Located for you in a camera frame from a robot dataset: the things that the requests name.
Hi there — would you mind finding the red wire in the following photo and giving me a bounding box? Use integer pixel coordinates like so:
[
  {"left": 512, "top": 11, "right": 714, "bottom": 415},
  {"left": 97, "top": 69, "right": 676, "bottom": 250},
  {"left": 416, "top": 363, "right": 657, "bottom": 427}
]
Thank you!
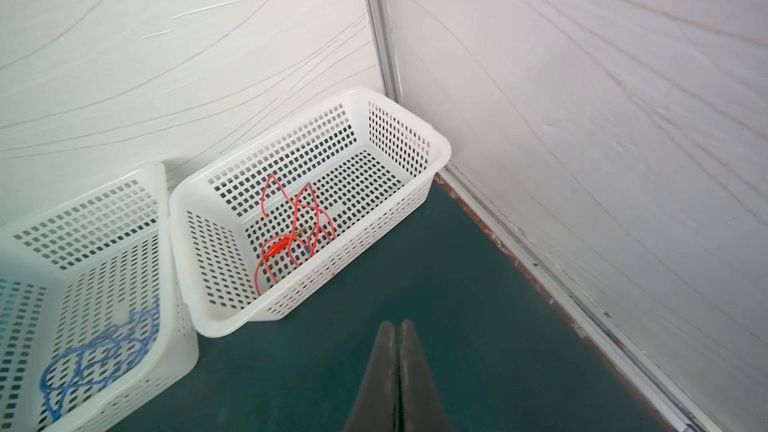
[{"left": 254, "top": 173, "right": 337, "bottom": 298}]

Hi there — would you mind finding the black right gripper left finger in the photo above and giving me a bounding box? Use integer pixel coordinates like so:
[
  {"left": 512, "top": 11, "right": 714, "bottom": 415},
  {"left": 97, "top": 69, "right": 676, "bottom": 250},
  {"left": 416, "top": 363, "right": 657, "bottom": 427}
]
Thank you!
[{"left": 344, "top": 321, "right": 398, "bottom": 432}]

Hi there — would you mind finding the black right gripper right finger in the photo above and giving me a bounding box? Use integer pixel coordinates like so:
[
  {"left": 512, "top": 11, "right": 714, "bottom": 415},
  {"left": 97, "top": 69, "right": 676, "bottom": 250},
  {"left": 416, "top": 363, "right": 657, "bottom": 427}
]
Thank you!
[{"left": 399, "top": 320, "right": 451, "bottom": 431}]

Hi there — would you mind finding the white perforated basket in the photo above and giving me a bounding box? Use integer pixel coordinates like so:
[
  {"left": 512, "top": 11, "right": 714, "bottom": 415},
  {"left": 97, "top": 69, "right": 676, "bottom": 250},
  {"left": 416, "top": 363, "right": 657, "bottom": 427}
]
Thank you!
[
  {"left": 1, "top": 162, "right": 199, "bottom": 431},
  {"left": 169, "top": 88, "right": 451, "bottom": 338}
]

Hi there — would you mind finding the white perforated basket right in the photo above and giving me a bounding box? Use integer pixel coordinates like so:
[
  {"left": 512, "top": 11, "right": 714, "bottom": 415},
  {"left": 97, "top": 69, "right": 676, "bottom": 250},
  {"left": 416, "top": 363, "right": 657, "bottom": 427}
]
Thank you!
[{"left": 169, "top": 88, "right": 451, "bottom": 338}]

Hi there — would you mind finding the blue wire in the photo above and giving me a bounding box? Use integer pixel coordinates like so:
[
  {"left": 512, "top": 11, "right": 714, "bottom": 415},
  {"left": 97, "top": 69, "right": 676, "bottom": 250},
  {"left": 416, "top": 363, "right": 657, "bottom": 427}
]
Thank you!
[{"left": 39, "top": 296, "right": 162, "bottom": 424}]

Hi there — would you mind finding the white perforated basket middle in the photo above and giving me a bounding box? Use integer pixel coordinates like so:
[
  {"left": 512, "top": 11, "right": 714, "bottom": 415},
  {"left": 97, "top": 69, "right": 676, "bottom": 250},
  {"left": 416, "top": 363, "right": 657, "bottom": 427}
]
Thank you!
[{"left": 1, "top": 162, "right": 199, "bottom": 431}]

